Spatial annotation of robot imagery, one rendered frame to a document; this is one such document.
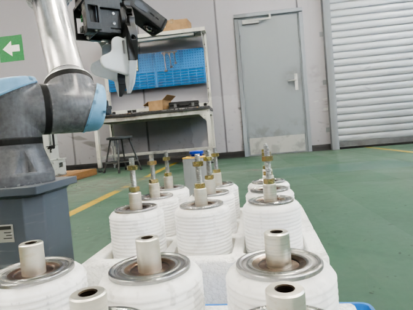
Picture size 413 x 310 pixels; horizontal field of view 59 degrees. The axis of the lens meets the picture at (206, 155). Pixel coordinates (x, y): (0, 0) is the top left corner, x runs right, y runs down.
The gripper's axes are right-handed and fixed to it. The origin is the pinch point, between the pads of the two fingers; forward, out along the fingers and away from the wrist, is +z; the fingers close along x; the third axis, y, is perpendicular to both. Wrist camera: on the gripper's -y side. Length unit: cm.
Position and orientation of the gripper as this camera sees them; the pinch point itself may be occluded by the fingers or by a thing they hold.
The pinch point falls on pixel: (128, 87)
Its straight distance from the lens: 67.2
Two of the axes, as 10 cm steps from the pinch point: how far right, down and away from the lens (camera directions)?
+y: -8.3, 1.0, -5.5
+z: 0.9, 9.9, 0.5
